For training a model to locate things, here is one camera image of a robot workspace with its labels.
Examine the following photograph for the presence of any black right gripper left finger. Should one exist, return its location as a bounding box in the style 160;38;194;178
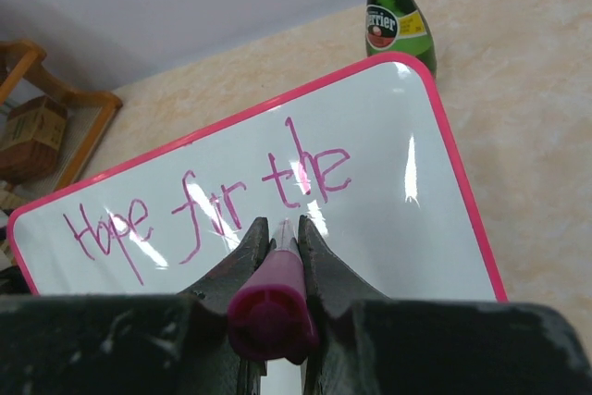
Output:
1;217;269;394

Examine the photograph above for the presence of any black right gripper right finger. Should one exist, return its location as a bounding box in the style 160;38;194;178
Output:
298;216;591;394

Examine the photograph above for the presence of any pink capped marker pen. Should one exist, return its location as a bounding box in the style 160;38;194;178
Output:
228;219;319;365

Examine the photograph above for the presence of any pink framed whiteboard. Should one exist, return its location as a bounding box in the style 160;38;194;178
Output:
9;54;506;301

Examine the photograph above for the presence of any orange wooden shelf rack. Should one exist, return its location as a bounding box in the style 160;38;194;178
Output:
1;40;122;197

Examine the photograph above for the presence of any brown wrapped package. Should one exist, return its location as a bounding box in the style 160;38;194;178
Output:
1;95;68;185

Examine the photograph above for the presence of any green glass bottle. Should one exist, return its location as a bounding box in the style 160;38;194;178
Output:
364;0;438;76

